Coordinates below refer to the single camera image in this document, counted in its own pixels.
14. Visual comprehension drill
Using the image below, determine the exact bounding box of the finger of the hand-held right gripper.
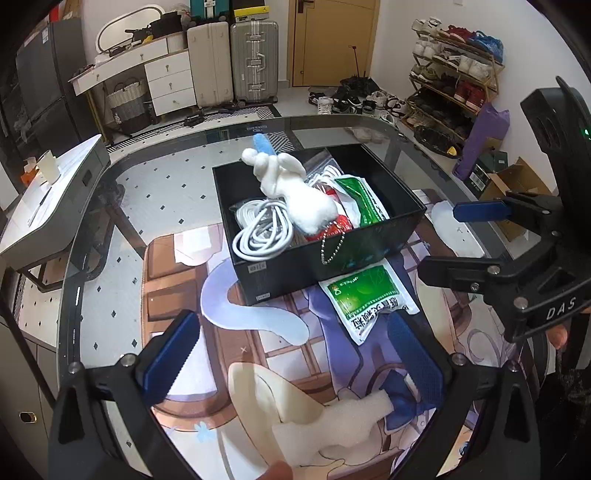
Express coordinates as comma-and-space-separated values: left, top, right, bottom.
452, 191, 563, 241
417, 248, 556, 320

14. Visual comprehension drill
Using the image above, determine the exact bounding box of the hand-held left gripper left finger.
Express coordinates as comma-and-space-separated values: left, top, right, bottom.
46, 309, 201, 480

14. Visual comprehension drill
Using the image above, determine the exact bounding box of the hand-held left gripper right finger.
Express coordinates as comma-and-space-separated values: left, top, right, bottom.
387, 310, 544, 480

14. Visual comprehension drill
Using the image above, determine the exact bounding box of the green white medicine packet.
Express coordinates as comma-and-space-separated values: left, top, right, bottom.
318, 264, 421, 345
332, 175, 391, 230

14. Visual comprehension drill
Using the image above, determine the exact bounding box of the red packet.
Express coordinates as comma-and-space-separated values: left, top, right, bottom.
305, 215, 354, 241

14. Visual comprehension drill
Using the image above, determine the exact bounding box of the white cable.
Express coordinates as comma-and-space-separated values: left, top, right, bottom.
232, 198, 295, 260

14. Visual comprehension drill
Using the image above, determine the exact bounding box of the black storage box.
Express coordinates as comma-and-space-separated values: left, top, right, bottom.
211, 144, 428, 306

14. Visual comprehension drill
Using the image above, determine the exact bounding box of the white rope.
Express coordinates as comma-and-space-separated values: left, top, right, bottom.
300, 148, 356, 190

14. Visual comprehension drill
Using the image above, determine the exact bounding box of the white plush toy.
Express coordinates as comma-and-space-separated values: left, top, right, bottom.
240, 134, 347, 267

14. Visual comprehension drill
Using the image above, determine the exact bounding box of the person's right hand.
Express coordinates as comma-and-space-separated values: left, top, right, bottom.
547, 323, 571, 352

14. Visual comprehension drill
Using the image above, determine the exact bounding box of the person's left hand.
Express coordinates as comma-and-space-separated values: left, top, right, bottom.
256, 460, 294, 480

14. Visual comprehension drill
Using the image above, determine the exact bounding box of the white foam piece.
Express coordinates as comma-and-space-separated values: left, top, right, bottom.
271, 390, 396, 476
431, 200, 485, 259

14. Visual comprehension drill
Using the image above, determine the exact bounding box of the cardboard box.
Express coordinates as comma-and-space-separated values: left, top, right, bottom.
480, 157, 553, 243

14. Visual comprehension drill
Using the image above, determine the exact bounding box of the dark green box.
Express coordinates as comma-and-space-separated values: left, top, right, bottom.
466, 150, 509, 193

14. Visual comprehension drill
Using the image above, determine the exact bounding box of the purple bag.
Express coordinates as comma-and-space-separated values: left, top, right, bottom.
451, 102, 511, 181

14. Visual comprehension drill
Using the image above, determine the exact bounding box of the printed desk mat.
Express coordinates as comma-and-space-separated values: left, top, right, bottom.
143, 189, 522, 480

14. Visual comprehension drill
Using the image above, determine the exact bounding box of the metal shoe rack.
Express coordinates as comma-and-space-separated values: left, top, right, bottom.
399, 18, 507, 140

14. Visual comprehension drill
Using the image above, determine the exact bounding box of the grey low cabinet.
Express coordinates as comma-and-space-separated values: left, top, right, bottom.
0, 323, 62, 463

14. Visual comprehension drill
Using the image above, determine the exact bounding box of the pile of shoes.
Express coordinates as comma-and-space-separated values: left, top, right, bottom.
307, 76, 410, 128

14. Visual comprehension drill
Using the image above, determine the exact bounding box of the black umbrella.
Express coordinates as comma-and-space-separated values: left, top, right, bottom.
339, 45, 378, 93

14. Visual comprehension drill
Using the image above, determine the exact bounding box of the white coffee table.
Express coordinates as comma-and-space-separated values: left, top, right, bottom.
0, 134, 112, 294

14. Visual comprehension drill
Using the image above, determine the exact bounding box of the white cup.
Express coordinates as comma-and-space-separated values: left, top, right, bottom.
36, 150, 60, 184

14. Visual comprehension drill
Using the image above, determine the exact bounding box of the wooden door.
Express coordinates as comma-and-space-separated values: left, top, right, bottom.
288, 0, 382, 88

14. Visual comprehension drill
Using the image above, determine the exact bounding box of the patterned rug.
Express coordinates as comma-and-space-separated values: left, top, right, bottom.
108, 104, 301, 153

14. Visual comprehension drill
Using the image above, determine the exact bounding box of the woven basket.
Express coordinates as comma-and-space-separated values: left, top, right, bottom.
106, 80, 153, 135

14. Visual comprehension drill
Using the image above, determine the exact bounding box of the white vanity desk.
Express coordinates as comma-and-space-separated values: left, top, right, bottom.
69, 34, 197, 139

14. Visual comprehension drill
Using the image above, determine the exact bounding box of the silver suitcase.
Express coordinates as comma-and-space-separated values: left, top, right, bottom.
229, 19, 280, 105

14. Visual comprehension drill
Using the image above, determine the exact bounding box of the beige suitcase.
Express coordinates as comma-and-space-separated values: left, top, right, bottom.
186, 21, 235, 108

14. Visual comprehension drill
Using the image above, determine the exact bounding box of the black refrigerator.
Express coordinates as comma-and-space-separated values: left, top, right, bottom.
0, 18, 100, 153

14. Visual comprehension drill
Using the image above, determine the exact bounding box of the stack of shoe boxes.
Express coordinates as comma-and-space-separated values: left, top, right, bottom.
231, 0, 271, 24

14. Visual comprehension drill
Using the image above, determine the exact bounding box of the black bag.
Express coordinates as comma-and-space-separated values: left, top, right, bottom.
150, 11, 184, 40

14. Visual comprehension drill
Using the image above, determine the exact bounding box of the oval mirror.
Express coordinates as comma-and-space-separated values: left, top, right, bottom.
95, 4, 160, 52

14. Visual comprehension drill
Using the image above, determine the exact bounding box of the teal suitcase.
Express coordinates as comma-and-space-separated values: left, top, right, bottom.
189, 0, 232, 24

